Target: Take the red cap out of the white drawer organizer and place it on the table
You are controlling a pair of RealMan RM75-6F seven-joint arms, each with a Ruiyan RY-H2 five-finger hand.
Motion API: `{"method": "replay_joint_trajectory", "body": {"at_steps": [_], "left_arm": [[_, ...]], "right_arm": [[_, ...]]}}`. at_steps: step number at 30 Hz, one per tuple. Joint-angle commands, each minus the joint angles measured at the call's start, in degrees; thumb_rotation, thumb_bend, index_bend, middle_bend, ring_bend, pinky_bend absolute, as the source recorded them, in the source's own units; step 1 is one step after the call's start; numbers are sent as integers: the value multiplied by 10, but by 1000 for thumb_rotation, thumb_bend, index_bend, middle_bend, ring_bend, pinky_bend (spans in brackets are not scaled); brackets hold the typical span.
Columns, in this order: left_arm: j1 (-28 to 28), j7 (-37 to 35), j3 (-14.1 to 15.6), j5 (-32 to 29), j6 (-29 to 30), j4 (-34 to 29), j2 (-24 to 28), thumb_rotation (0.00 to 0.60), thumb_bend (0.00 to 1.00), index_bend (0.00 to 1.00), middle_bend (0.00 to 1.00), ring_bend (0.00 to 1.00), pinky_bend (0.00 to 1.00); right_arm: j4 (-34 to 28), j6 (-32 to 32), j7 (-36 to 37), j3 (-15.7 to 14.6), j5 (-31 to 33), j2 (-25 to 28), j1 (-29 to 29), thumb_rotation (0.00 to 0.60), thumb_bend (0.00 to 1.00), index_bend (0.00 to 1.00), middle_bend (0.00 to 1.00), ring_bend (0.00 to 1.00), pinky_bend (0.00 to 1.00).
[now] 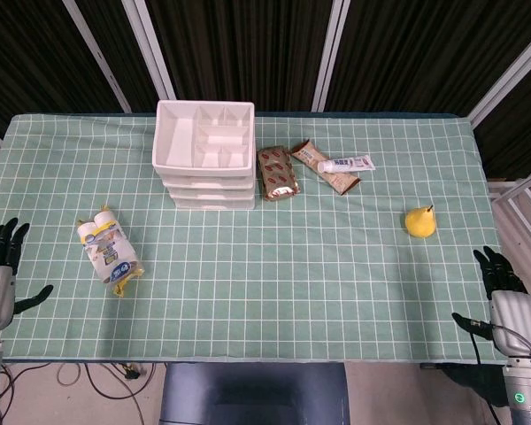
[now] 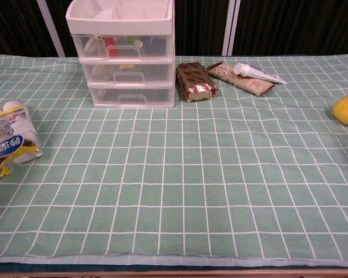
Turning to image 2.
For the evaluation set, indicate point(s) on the clear plastic drawer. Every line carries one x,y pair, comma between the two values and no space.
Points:
156,47
159,73
162,97

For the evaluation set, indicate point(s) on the white plastic drawer cabinet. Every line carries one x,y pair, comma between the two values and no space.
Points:
119,21

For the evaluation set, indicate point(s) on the green checked tablecloth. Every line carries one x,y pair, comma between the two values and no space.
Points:
174,179

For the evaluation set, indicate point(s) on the gold red snack package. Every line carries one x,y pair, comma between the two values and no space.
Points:
194,79

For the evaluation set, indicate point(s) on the small yellowish object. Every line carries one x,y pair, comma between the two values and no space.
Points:
126,67

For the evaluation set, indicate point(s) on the brown snack package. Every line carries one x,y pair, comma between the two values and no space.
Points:
246,82

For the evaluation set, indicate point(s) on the white toothpaste tube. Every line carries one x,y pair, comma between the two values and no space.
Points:
258,73

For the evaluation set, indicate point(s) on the black pleated curtain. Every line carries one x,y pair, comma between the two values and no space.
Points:
293,26

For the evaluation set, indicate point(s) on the white frame post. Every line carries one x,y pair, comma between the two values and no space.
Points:
230,29
53,32

